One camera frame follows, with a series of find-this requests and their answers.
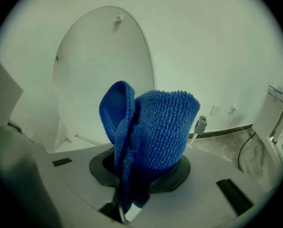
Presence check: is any white wall socket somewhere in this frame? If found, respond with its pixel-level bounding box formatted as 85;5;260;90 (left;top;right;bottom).
209;104;222;116
228;104;240;115

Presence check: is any dark skirting strip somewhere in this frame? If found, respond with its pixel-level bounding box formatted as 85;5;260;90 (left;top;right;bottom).
188;123;254;138

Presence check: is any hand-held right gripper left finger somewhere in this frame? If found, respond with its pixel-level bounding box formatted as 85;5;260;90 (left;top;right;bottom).
38;144;124;228

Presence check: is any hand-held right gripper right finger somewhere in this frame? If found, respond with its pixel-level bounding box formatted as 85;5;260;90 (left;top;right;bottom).
131;148;268;228

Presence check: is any thick black cable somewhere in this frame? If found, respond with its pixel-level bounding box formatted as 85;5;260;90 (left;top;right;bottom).
237;132;257;171

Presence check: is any blue microfibre cloth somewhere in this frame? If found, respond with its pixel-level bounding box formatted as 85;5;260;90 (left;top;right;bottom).
98;80;201;215

